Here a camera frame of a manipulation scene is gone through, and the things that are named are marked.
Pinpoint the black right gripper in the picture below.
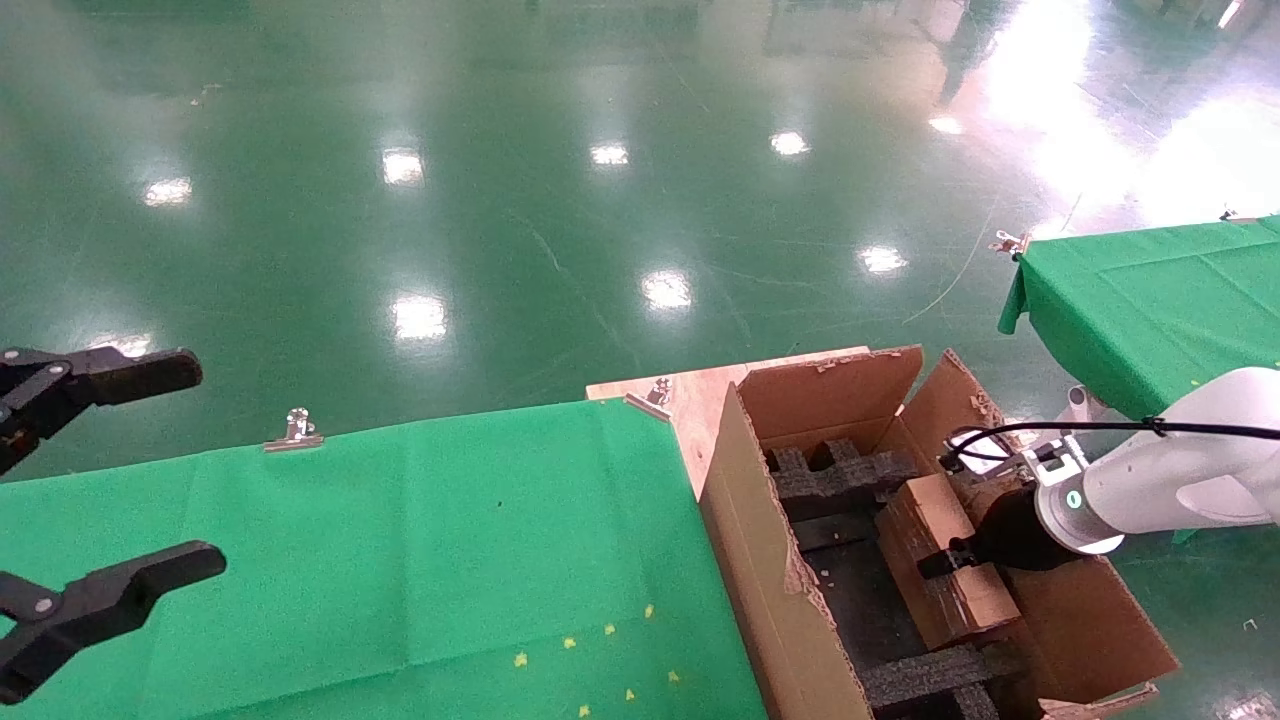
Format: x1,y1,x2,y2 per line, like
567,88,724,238
916,486,1083,582

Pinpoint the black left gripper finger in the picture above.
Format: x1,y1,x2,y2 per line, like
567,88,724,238
0,345,205,477
0,542,229,707

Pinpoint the small brown cardboard box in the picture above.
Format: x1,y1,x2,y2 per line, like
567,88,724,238
875,473,1024,654

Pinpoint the large open cardboard carton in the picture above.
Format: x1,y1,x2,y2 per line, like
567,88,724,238
698,345,1184,720

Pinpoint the black foam insert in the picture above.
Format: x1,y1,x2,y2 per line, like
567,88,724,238
767,437,919,522
861,643,1031,720

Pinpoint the white table leg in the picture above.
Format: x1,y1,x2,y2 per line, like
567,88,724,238
1054,385,1111,433

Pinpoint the large green tablecloth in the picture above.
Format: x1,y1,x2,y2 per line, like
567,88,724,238
0,398,771,720

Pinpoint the small green tablecloth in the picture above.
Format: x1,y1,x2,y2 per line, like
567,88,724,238
998,217,1280,546

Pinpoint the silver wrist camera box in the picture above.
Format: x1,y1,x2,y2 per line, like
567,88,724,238
996,440,1091,493

